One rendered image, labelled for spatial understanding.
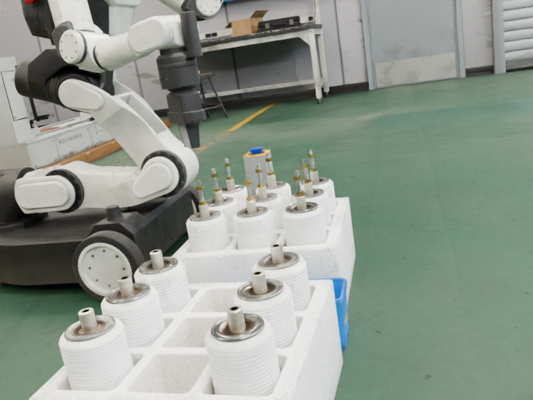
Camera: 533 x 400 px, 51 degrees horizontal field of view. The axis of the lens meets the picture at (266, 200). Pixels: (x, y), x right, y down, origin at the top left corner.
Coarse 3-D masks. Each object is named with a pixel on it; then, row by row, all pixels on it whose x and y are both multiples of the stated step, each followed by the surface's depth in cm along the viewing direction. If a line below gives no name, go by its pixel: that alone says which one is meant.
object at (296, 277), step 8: (256, 264) 100; (296, 264) 97; (304, 264) 98; (272, 272) 96; (280, 272) 95; (288, 272) 96; (296, 272) 96; (304, 272) 98; (280, 280) 95; (288, 280) 96; (296, 280) 96; (304, 280) 98; (296, 288) 97; (304, 288) 98; (296, 296) 97; (304, 296) 98; (296, 304) 97; (304, 304) 98
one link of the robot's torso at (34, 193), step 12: (48, 168) 189; (24, 180) 175; (36, 180) 174; (48, 180) 173; (60, 180) 172; (24, 192) 175; (36, 192) 174; (48, 192) 173; (60, 192) 172; (72, 192) 173; (24, 204) 177; (36, 204) 176; (48, 204) 175; (60, 204) 174; (72, 204) 174
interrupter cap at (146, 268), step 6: (168, 258) 109; (174, 258) 108; (144, 264) 108; (150, 264) 107; (168, 264) 106; (174, 264) 105; (138, 270) 105; (144, 270) 105; (150, 270) 104; (156, 270) 104; (162, 270) 103; (168, 270) 104
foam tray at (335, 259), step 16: (336, 208) 149; (336, 224) 137; (336, 240) 126; (352, 240) 158; (176, 256) 132; (192, 256) 130; (208, 256) 129; (224, 256) 128; (240, 256) 127; (256, 256) 126; (304, 256) 124; (320, 256) 123; (336, 256) 123; (352, 256) 154; (192, 272) 131; (208, 272) 130; (224, 272) 129; (240, 272) 128; (320, 272) 124; (336, 272) 123; (352, 272) 150
